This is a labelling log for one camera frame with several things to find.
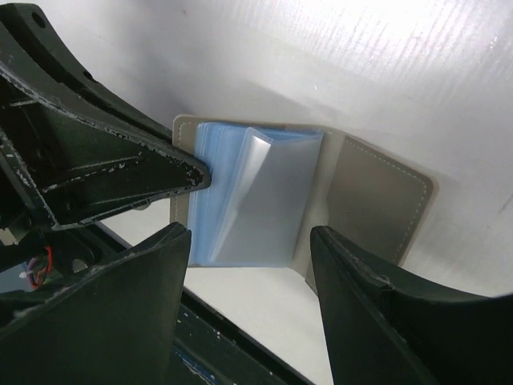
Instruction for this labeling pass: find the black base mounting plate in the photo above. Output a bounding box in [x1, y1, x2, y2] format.
[91, 220, 317, 385]

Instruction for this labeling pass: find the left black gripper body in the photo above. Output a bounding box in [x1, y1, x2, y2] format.
[1, 132, 132, 290]

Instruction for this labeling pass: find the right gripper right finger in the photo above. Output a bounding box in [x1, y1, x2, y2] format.
[310, 226, 512, 384]

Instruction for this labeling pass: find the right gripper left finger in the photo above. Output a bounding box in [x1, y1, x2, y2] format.
[1, 223, 191, 384]

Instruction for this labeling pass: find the grey card holder wallet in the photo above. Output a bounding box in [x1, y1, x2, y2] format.
[170, 115, 437, 285]

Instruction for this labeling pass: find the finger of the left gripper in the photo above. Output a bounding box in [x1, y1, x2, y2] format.
[1, 3, 172, 144]
[1, 63, 211, 231]

